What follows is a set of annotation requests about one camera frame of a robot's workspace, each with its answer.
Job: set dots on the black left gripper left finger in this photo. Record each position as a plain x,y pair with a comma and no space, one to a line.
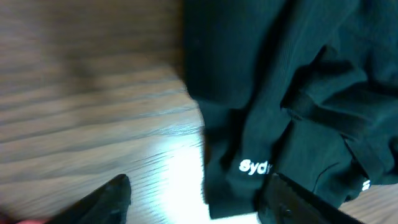
106,205

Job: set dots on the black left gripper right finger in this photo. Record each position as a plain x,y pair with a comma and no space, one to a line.
283,201

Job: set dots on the black t-shirt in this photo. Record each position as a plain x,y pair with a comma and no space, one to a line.
301,88

